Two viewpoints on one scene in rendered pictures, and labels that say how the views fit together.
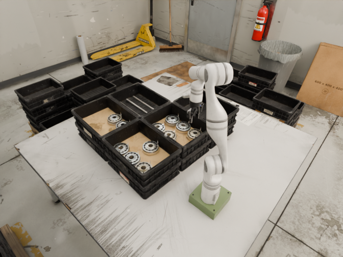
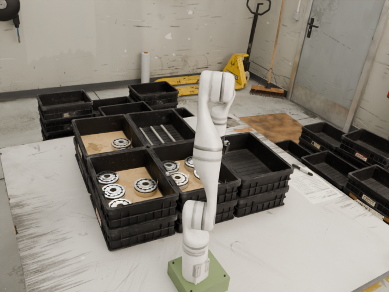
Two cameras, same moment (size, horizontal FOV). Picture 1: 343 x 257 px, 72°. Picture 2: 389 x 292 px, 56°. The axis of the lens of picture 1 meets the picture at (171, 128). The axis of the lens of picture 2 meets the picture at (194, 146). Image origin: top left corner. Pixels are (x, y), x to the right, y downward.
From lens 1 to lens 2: 47 cm
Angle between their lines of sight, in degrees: 17
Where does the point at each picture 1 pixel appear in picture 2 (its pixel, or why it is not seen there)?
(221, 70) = (216, 79)
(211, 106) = (198, 126)
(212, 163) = (189, 208)
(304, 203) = not seen: outside the picture
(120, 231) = (58, 278)
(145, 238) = not seen: outside the picture
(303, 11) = not seen: outside the picture
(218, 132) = (202, 164)
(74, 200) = (26, 225)
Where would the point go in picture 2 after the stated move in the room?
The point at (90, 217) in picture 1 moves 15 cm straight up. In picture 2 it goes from (32, 249) to (27, 221)
